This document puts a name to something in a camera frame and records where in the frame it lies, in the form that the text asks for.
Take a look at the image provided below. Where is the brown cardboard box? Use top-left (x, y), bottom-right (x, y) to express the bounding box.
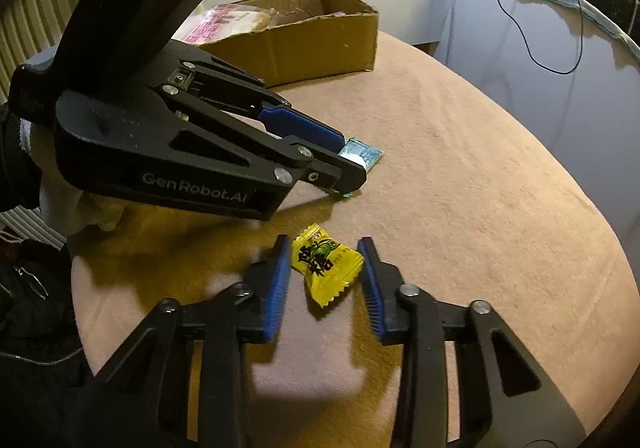
top-left (198, 0), bottom-right (378, 86)

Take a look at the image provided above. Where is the black cable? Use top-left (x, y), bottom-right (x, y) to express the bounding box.
top-left (459, 0), bottom-right (586, 77)

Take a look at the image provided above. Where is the yellow candy packet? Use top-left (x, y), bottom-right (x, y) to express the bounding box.
top-left (292, 224), bottom-right (363, 307)

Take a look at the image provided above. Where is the teal candy packet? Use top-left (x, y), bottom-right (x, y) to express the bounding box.
top-left (338, 137), bottom-right (384, 173)

